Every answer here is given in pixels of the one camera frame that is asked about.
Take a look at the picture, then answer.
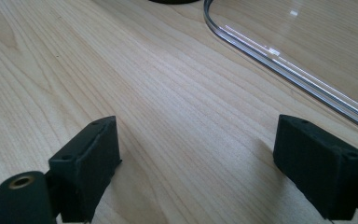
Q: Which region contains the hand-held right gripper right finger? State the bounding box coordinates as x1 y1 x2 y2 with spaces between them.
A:
272 114 358 221

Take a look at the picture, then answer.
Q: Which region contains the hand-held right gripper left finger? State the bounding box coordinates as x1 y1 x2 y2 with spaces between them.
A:
48 115 123 224

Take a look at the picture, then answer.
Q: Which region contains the clear plastic tray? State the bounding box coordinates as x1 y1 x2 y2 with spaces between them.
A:
202 0 358 137

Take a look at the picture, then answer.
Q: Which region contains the black round object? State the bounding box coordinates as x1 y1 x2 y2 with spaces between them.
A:
148 0 201 6

